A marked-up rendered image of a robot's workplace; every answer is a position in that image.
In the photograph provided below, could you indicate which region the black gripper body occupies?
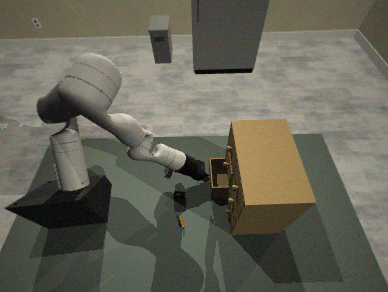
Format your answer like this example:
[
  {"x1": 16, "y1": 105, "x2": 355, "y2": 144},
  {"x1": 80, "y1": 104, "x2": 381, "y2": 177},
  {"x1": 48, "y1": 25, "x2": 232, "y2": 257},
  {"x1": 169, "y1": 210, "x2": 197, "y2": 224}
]
[{"x1": 164, "y1": 149, "x2": 205, "y2": 181}]

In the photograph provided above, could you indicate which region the small wooden chest of drawers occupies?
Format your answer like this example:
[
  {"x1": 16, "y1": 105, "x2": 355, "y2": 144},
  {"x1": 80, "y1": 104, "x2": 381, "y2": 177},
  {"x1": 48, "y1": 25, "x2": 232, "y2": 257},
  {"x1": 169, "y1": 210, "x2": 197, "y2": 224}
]
[{"x1": 230, "y1": 119, "x2": 317, "y2": 235}]

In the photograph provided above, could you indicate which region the black 9v battery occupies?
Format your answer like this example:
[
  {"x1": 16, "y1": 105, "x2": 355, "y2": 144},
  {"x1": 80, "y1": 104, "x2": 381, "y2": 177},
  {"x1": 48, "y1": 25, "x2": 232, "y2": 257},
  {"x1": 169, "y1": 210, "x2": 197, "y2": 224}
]
[{"x1": 173, "y1": 191, "x2": 185, "y2": 199}]

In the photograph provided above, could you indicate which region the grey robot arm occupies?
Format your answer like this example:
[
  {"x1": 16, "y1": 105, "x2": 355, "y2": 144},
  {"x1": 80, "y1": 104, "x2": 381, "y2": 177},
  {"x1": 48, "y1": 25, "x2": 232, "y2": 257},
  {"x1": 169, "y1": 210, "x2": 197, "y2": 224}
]
[{"x1": 37, "y1": 53, "x2": 175, "y2": 192}]

